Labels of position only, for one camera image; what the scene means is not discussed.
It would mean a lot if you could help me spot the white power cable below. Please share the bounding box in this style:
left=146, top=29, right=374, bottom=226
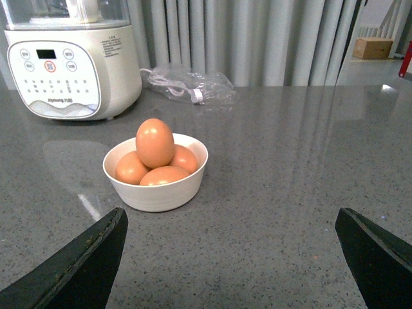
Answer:
left=139, top=68, right=205, bottom=106

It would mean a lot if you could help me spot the clear plastic bag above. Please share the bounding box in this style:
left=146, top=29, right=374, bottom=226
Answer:
left=140, top=63, right=236, bottom=105

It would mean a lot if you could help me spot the brown egg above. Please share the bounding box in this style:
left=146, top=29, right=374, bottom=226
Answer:
left=169, top=144, right=198, bottom=174
left=115, top=151, right=151, bottom=185
left=140, top=165, right=191, bottom=186
left=135, top=118, right=175, bottom=169

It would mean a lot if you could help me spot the red metal stand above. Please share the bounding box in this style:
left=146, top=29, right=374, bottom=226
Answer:
left=398, top=41, right=412, bottom=80

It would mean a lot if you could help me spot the brown egg back in bowl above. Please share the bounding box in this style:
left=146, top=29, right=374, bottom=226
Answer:
left=169, top=144, right=198, bottom=174

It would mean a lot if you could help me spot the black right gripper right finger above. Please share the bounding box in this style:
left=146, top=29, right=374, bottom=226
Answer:
left=335, top=208, right=411, bottom=308

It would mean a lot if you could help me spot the white round bowl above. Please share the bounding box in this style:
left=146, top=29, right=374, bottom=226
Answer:
left=102, top=133, right=209, bottom=212

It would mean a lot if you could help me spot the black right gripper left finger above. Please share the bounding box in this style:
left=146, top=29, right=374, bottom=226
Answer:
left=1, top=208, right=128, bottom=308

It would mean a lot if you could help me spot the white soy milk maker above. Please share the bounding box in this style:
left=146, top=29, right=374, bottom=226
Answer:
left=1, top=1, right=142, bottom=120

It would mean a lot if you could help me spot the brown egg front in bowl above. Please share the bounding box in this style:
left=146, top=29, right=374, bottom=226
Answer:
left=140, top=165, right=191, bottom=186

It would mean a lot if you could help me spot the grey curtain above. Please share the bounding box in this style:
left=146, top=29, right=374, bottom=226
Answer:
left=128, top=1, right=364, bottom=86

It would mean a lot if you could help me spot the cardboard box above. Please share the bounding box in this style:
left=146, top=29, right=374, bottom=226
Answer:
left=352, top=37, right=393, bottom=60

